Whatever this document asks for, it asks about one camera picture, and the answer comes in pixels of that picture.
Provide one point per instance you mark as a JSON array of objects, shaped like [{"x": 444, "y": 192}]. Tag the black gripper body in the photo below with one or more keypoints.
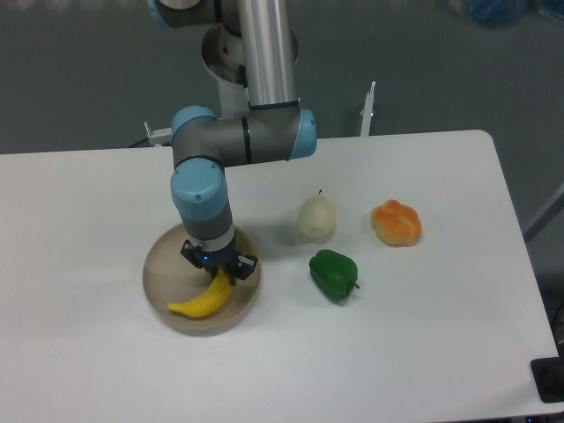
[{"x": 210, "y": 260}]

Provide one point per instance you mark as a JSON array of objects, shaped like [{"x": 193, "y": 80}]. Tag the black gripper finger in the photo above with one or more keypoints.
[
  {"x": 240, "y": 267},
  {"x": 193, "y": 253}
]

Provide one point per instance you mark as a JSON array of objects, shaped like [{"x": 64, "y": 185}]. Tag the yellow banana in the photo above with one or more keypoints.
[{"x": 218, "y": 293}]

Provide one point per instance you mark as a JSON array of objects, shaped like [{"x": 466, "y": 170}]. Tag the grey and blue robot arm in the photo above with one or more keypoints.
[{"x": 273, "y": 128}]

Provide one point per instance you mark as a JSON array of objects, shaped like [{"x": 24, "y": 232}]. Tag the beige round plate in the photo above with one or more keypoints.
[{"x": 170, "y": 278}]

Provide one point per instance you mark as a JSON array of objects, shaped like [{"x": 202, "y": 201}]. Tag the white pear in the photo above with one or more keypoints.
[{"x": 317, "y": 217}]

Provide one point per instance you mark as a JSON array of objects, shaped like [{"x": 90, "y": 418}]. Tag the green bell pepper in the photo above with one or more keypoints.
[{"x": 336, "y": 275}]

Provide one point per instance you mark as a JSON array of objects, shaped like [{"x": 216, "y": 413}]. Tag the orange bread roll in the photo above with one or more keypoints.
[{"x": 396, "y": 224}]

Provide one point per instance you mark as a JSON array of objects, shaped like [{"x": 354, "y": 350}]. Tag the grey metal leg at right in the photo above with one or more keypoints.
[{"x": 544, "y": 215}]

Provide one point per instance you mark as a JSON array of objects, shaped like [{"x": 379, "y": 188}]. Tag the black box at table edge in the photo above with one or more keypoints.
[{"x": 548, "y": 377}]

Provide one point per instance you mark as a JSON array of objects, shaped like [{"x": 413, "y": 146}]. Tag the blue bag in background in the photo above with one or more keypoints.
[{"x": 492, "y": 13}]

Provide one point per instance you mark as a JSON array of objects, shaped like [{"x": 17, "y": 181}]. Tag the white left base bracket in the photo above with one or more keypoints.
[{"x": 158, "y": 137}]

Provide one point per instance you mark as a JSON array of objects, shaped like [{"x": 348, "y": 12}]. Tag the white base bracket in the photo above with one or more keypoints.
[
  {"x": 158, "y": 137},
  {"x": 368, "y": 111}
]

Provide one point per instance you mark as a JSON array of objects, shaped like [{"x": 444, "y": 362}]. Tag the white right base bracket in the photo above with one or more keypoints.
[{"x": 368, "y": 111}]

